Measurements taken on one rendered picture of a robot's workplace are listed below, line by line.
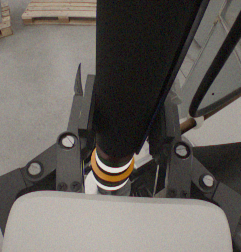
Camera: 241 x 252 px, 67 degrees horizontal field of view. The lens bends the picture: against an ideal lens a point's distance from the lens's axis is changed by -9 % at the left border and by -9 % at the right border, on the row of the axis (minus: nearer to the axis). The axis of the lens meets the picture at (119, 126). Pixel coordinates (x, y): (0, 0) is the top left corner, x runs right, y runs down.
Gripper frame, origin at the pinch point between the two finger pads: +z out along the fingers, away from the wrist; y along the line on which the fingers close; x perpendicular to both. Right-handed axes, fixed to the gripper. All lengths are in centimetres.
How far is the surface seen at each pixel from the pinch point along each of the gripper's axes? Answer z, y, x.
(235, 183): -1.1, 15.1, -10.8
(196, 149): 6.9, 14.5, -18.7
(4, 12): 253, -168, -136
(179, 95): 33, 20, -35
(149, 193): 2.1, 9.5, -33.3
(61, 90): 122, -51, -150
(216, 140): 15.8, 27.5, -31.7
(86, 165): 5.0, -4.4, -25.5
